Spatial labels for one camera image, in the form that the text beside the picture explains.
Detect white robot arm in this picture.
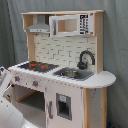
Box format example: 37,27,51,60
0,67,38,128

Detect wooden toy kitchen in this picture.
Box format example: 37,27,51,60
7,9,117,128

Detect grey range hood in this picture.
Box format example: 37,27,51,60
26,15,50,33

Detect right stove knob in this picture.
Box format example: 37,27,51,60
32,81,38,87

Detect metal sink basin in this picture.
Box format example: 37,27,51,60
53,67,93,81

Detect black toy faucet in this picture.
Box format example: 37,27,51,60
76,50,96,71

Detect stove knob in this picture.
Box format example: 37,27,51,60
32,81,38,87
14,76,20,81

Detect black stovetop red burners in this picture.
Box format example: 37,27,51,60
21,61,57,73

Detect left stove knob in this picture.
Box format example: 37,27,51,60
14,76,20,81

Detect grey fridge door handle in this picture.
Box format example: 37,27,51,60
48,101,53,119

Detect grey ice dispenser panel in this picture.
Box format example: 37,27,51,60
56,93,72,120

